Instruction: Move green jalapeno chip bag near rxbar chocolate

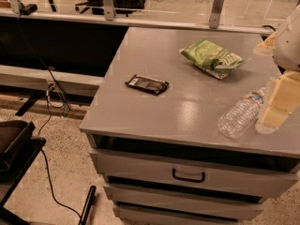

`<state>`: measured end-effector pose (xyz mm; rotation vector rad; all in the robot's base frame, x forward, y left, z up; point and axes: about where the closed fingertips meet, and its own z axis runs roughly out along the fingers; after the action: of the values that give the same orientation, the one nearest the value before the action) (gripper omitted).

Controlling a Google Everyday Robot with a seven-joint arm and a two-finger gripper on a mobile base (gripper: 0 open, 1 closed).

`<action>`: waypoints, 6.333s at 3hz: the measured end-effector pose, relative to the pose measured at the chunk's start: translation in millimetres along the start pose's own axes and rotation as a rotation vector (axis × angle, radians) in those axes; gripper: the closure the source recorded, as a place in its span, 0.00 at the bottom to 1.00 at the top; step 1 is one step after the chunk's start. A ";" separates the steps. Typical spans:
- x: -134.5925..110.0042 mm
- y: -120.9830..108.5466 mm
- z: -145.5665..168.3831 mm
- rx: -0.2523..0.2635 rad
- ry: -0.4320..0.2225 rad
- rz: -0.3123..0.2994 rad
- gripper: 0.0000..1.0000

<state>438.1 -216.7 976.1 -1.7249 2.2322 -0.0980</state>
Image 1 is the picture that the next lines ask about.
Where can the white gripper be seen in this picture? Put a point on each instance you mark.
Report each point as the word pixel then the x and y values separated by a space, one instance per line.
pixel 289 47

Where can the green jalapeno chip bag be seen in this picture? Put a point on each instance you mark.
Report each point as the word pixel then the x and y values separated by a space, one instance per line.
pixel 212 58

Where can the dark rxbar chocolate bar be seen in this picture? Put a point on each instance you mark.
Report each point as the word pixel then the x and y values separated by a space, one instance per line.
pixel 147 85

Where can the clear plastic water bottle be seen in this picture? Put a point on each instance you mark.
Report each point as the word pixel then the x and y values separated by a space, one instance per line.
pixel 234 123

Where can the grey drawer cabinet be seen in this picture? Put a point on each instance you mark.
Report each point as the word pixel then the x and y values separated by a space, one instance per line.
pixel 138 138

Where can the black drawer handle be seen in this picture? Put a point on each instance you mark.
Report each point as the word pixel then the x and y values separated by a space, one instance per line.
pixel 186 177

